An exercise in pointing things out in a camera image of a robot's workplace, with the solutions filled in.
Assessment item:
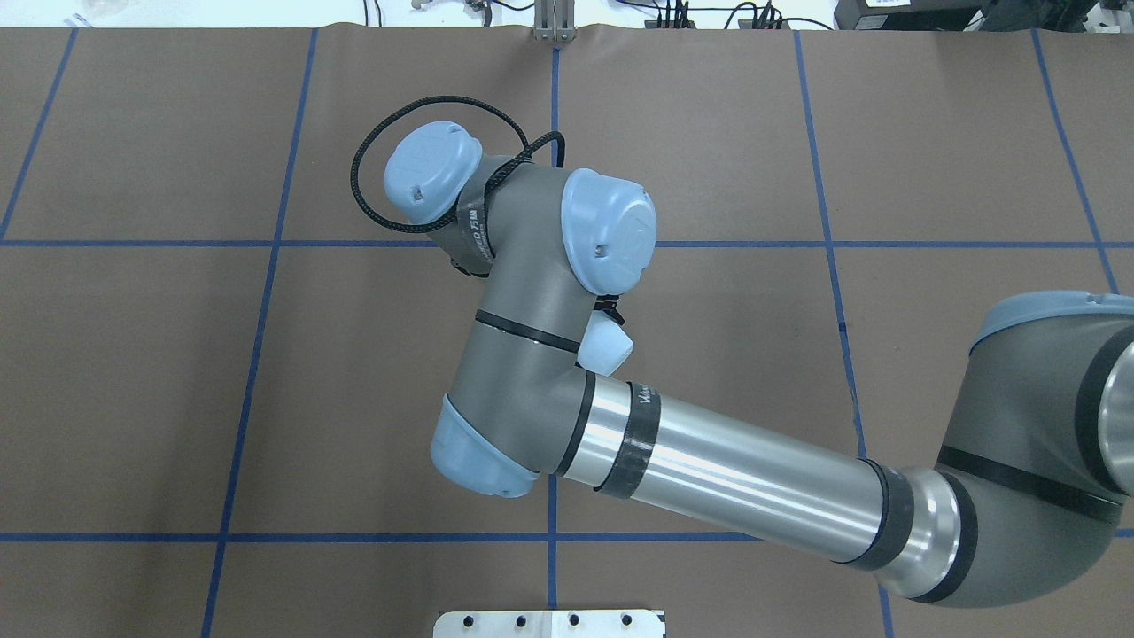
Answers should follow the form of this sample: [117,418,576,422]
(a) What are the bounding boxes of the orange black adapter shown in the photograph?
[645,1,695,31]

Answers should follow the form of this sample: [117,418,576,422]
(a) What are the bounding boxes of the black box device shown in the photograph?
[833,1,983,32]

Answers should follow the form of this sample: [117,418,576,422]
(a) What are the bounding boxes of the aluminium frame post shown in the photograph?
[532,0,578,44]

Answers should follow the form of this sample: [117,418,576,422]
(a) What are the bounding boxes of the light blue cup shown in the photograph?
[576,311,634,377]

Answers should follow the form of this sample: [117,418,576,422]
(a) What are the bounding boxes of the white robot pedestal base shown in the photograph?
[432,609,668,637]

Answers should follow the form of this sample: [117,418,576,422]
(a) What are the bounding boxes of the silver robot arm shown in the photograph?
[382,121,1131,607]

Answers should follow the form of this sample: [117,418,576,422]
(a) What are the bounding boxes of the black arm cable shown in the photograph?
[352,97,566,233]

